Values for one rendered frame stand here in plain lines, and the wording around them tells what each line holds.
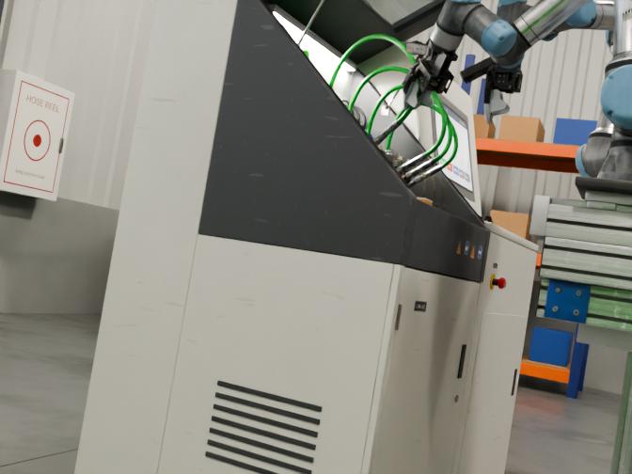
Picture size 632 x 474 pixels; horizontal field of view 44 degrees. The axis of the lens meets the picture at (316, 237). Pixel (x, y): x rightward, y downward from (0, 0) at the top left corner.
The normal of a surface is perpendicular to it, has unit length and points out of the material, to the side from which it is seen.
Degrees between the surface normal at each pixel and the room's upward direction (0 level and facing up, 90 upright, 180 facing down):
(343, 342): 90
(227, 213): 90
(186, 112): 90
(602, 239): 90
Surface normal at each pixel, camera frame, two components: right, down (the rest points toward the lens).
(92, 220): 0.91, 0.13
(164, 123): -0.46, -0.11
